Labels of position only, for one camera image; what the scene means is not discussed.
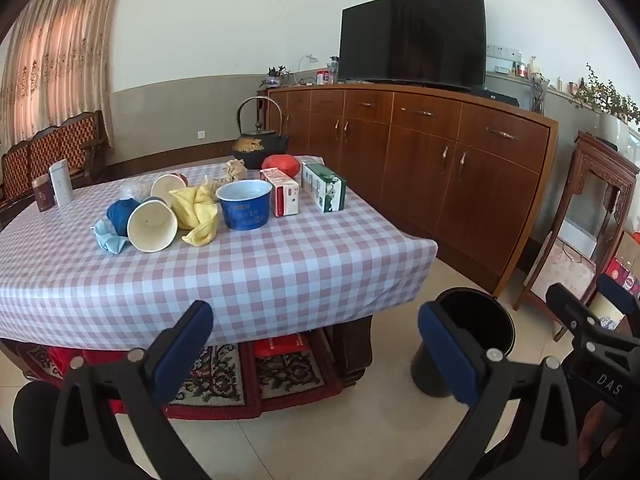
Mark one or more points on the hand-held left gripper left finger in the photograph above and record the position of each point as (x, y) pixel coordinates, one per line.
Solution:
(185, 355)

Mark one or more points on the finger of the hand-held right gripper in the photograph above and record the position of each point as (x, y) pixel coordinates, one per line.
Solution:
(620, 295)
(570, 310)

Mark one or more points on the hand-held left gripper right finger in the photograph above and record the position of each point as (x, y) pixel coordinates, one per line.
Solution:
(450, 355)

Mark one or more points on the black trash bin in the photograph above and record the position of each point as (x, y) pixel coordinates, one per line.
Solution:
(480, 320)

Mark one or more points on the cream paper cup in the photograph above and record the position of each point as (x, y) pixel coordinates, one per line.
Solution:
(150, 227)

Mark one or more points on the light blue face mask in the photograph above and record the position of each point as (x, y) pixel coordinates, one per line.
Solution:
(107, 240)

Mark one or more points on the yellow cloth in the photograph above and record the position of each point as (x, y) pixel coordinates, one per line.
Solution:
(197, 210)

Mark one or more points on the blue paper bowl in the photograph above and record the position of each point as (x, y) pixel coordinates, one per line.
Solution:
(245, 215)

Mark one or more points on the blue cloth ball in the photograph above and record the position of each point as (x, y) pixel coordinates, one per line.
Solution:
(120, 215)

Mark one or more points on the red paper cup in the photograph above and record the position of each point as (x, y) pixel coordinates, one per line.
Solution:
(165, 190)

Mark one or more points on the red and white carton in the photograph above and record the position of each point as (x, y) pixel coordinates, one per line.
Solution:
(285, 197)

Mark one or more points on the brown paper wrap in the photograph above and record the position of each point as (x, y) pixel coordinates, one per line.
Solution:
(232, 170)

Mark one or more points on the green and white carton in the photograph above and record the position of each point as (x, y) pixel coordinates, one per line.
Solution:
(327, 192)

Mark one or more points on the red plastic bag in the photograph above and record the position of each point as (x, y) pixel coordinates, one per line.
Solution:
(280, 162)

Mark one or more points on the person's right hand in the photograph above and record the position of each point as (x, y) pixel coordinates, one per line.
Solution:
(602, 430)

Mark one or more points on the cream floral container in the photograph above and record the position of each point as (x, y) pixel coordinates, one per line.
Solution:
(607, 310)

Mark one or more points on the red printed cardboard box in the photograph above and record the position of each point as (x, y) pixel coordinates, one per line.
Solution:
(625, 270)

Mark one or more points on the pink floral bag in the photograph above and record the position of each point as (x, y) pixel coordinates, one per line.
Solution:
(562, 270)

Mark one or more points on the red floral rug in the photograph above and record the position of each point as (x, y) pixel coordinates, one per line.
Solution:
(220, 380)

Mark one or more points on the white box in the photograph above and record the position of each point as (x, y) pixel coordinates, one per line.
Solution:
(580, 237)

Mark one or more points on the red packet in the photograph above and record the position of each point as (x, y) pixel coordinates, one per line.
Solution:
(280, 345)

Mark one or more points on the dark wooden table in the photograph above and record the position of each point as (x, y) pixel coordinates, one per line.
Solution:
(352, 355)

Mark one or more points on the carved wooden stand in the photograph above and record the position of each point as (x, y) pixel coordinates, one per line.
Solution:
(595, 165)

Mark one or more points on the pink checkered tablecloth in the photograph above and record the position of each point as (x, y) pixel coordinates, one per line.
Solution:
(300, 270)

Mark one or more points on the white vase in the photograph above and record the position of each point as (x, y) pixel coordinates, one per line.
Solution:
(614, 127)

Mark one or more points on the brown wooden sideboard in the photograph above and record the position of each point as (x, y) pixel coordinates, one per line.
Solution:
(425, 170)

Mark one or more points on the leafy branch plant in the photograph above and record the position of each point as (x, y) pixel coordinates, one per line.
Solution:
(607, 92)

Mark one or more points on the white tin canister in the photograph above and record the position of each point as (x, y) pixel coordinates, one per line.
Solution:
(61, 185)

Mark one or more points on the dark red tin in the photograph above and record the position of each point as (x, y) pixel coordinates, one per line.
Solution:
(42, 195)

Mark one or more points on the glass vase with sticks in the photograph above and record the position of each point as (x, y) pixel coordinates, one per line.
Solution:
(538, 95)

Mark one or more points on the black cast iron teapot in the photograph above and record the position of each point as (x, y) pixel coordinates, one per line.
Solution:
(260, 142)

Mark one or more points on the black set-top box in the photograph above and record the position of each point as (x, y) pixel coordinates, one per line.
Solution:
(495, 96)

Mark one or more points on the wooden sofa bench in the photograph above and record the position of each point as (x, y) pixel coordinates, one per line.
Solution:
(75, 145)

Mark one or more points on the white pump bottle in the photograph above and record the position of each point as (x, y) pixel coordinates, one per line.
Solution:
(534, 67)

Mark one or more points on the small potted plant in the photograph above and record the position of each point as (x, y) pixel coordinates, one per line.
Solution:
(272, 79)

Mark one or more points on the red lid jar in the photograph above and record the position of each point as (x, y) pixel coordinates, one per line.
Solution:
(322, 78)

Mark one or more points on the clear plastic bottle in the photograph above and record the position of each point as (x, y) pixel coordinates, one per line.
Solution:
(333, 70)

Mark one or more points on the black flat television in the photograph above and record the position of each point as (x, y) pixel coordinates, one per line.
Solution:
(410, 35)

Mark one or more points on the beige embroidered curtain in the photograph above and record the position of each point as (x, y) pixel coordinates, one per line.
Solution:
(55, 60)

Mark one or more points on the white desk lamp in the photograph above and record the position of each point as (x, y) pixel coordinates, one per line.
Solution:
(310, 57)

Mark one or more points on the white wall socket strip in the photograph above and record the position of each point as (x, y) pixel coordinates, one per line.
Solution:
(502, 52)

